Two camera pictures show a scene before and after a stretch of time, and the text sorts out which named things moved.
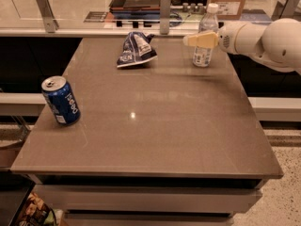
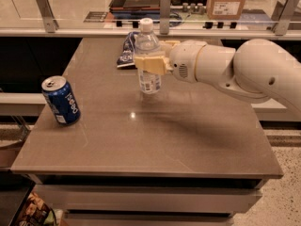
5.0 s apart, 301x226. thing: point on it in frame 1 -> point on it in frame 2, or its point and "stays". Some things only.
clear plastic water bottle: [202, 56] -> [147, 44]
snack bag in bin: [39, 213] stays
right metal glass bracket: [286, 5] stays
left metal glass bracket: [51, 24] stays
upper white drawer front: [150, 197] stays
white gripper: [226, 40] -> [182, 59]
